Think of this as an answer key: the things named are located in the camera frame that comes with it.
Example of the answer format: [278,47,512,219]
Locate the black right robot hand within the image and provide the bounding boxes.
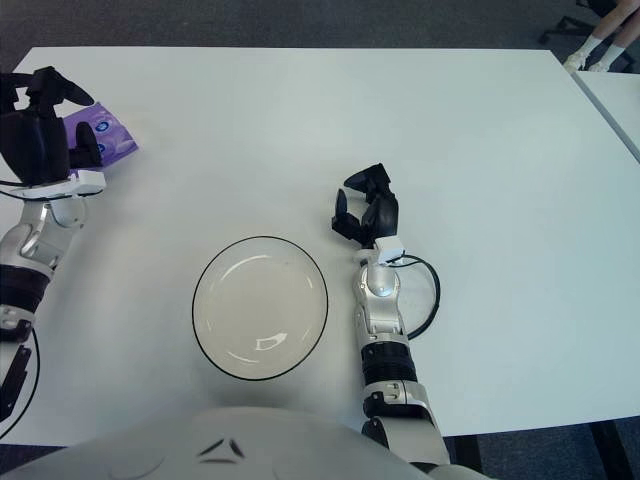
[329,162,406,265]

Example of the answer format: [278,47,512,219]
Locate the white neighbouring table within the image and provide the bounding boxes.
[569,70,640,164]

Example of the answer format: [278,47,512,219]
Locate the person leg with white sock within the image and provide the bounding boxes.
[563,0,626,71]
[589,0,640,71]

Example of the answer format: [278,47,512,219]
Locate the white plate with black rim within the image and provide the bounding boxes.
[191,235,330,382]

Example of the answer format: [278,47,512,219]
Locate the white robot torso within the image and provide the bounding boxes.
[0,405,491,480]

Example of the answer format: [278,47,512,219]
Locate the black table leg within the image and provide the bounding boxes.
[592,419,640,480]
[457,434,485,474]

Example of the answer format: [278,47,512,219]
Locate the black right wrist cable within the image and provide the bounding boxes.
[387,254,441,341]

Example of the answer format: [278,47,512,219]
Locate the purple tissue paper pack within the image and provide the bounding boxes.
[62,101,140,169]

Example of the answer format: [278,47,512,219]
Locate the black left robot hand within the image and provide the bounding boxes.
[0,66,107,200]

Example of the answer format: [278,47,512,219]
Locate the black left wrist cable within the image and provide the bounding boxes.
[0,324,42,434]

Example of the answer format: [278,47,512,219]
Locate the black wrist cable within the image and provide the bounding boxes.
[0,324,42,434]
[387,254,441,341]

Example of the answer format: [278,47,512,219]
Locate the black office chair base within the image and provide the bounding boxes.
[538,0,634,71]

